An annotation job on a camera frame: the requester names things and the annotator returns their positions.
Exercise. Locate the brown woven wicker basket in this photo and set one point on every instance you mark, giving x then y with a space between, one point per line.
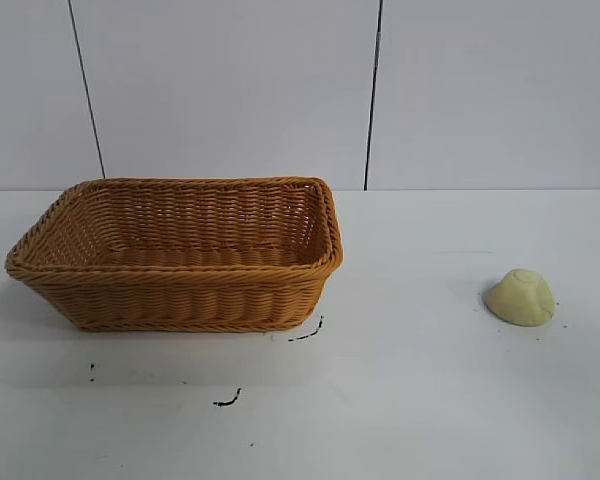
190 300

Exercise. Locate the pale yellow egg yolk pastry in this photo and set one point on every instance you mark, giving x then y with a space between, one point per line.
522 300

